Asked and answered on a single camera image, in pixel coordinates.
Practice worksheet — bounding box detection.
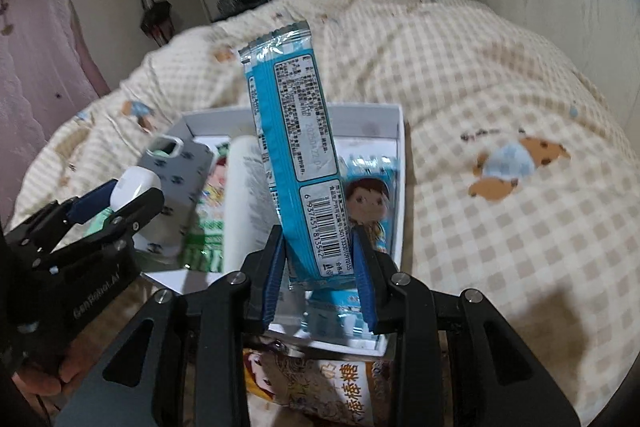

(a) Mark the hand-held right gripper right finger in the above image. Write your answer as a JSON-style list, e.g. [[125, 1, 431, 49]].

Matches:
[[351, 227, 591, 427]]

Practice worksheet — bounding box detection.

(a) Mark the person's left hand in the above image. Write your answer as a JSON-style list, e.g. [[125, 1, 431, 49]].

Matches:
[[12, 342, 96, 413]]

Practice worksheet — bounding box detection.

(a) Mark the orange brown candy packet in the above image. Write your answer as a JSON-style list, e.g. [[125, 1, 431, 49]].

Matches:
[[242, 346, 398, 427]]

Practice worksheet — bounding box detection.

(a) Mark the pink lace curtain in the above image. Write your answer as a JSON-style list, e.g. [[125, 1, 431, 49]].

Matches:
[[0, 0, 111, 218]]

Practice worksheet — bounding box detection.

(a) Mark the grey patterned phone case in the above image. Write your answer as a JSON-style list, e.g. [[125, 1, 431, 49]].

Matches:
[[136, 134, 217, 258]]

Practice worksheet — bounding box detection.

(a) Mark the green candy packet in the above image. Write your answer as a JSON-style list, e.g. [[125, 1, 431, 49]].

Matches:
[[181, 157, 231, 270]]

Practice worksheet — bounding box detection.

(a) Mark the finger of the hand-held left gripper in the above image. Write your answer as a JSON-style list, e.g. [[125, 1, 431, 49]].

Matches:
[[5, 181, 121, 258], [35, 189, 165, 275]]

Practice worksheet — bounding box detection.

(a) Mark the white cream tube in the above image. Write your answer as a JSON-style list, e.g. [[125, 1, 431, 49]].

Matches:
[[222, 136, 281, 275]]

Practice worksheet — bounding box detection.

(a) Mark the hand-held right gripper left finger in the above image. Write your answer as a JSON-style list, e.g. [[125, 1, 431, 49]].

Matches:
[[47, 223, 287, 427]]

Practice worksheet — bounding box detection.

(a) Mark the small white plastic case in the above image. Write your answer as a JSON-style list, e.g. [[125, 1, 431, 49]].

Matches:
[[109, 167, 162, 212]]

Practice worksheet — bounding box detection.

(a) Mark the blue candy packet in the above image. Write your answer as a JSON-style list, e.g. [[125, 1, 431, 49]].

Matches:
[[237, 21, 362, 292], [305, 154, 403, 340]]

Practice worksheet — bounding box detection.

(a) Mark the white shallow box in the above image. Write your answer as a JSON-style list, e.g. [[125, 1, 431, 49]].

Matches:
[[140, 103, 406, 355]]

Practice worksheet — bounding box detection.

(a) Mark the checkered printed blanket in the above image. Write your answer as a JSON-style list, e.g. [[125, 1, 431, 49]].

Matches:
[[22, 0, 638, 427]]

